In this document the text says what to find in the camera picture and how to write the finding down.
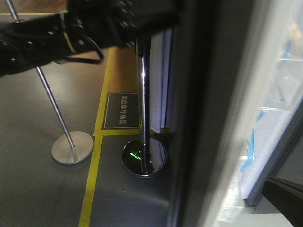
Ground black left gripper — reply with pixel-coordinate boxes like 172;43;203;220
67;0;178;47

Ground white fridge door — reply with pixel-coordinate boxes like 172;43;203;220
169;0;285;227

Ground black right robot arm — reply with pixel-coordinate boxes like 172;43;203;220
262;177;303;227

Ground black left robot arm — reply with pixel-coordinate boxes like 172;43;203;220
0;0;179;76

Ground white panel behind fridge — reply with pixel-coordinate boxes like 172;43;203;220
150;29;172;133

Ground dark floor sign label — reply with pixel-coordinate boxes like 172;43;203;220
103;93;139;130

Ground steel stanchion post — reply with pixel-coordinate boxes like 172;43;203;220
0;0;93;165

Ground polished chrome stanchion post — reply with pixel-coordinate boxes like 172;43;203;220
121;40;168;178

